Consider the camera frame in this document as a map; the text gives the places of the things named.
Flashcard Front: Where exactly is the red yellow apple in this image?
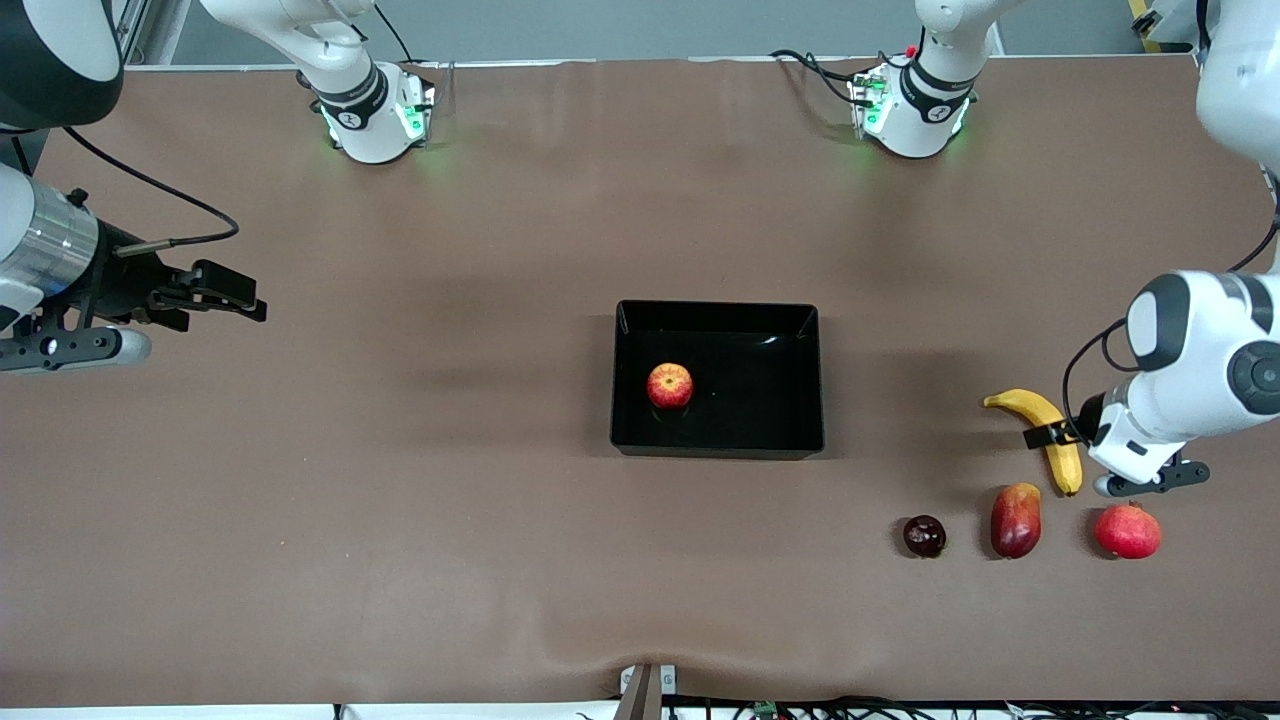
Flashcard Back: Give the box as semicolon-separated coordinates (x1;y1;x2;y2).
646;362;694;411

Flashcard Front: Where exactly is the black left arm base cable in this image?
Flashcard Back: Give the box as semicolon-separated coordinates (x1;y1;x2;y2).
768;49;863;107

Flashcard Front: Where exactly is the dark purple plum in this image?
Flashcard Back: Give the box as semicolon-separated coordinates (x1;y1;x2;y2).
903;515;947;559

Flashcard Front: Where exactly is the black arm base cable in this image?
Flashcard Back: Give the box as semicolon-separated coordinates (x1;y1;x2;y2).
374;0;419;67
768;49;863;107

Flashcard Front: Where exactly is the red mango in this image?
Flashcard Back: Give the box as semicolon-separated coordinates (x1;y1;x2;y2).
990;483;1043;559

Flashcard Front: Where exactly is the brown table cover mat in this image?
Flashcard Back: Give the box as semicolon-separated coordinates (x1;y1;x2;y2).
0;56;1280;709

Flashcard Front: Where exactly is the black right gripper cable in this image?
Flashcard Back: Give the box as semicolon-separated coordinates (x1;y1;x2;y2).
60;124;241;253

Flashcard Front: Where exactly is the black right arm base cable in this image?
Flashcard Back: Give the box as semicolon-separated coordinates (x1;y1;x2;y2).
374;0;419;67

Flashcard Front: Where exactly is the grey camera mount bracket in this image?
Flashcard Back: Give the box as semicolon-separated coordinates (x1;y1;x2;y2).
612;662;679;720

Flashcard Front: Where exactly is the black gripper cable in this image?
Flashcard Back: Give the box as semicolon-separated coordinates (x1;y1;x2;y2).
1062;170;1280;433
60;124;241;253

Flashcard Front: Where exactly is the red pomegranate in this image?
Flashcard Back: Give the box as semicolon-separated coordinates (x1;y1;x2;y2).
1093;501;1163;560

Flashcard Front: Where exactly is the black plastic box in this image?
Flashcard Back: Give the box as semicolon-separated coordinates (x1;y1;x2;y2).
610;300;826;461

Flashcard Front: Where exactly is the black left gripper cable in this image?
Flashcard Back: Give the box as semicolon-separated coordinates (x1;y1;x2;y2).
1062;170;1280;433

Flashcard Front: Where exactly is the yellow banana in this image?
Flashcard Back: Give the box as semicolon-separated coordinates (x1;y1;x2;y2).
982;388;1084;497

